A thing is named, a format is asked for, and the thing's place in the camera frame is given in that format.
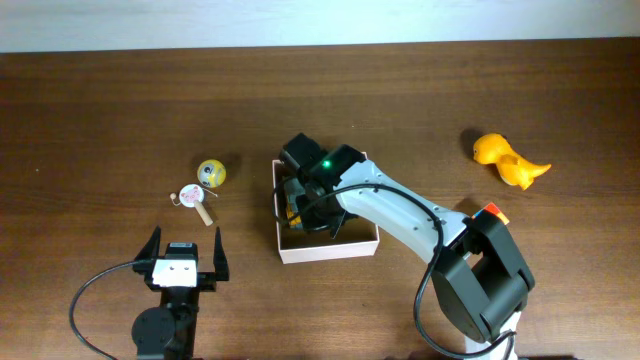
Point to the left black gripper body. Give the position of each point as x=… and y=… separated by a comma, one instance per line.
x=205, y=280

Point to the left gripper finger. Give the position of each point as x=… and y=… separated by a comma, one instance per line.
x=220, y=262
x=146, y=257

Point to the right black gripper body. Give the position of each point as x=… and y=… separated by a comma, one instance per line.
x=325, y=212

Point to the yellow grey toy truck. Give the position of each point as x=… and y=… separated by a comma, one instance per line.
x=292, y=191

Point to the yellow grey face ball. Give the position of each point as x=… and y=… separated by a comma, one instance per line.
x=211, y=173

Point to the multicolour puzzle cube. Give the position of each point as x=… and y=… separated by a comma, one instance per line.
x=491, y=208

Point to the orange toy dinosaur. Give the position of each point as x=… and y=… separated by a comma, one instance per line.
x=514, y=170

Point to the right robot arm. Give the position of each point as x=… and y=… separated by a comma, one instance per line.
x=479, y=275

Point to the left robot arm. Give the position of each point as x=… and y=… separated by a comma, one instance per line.
x=168, y=330

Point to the pig face rattle drum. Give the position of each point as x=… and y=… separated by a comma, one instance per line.
x=193, y=196

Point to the pink cardboard box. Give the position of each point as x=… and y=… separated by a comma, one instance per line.
x=356, y=238

